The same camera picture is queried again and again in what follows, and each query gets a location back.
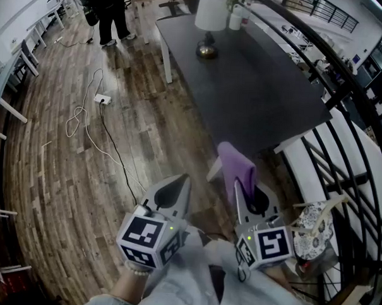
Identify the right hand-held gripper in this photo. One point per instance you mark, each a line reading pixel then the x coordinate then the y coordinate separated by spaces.
pixel 272 244

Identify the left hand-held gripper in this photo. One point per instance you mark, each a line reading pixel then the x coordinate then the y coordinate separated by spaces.
pixel 143 238

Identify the purple cloth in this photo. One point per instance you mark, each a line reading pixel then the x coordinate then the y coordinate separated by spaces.
pixel 236 166

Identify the white table lamp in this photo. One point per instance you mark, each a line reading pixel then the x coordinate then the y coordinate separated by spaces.
pixel 211 13

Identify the person's left forearm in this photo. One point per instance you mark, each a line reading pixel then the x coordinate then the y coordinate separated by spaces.
pixel 128 285

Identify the person's right forearm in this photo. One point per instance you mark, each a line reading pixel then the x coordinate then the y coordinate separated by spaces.
pixel 277 275

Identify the round dark grey table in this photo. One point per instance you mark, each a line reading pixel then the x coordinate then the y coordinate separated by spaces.
pixel 244 97

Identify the wooden chair with floral cushion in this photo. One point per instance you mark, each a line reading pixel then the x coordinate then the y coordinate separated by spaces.
pixel 314 230

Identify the person's light grey clothing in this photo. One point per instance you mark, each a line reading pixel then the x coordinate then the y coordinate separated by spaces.
pixel 179 281

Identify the white power strip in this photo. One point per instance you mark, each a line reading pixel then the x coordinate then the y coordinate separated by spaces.
pixel 102 99

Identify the black metal railing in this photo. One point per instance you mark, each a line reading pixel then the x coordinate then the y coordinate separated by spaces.
pixel 338 96

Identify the white vase with flowers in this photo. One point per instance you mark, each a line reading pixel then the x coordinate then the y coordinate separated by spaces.
pixel 235 22

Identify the white office table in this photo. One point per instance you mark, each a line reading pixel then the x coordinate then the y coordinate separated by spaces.
pixel 1 86

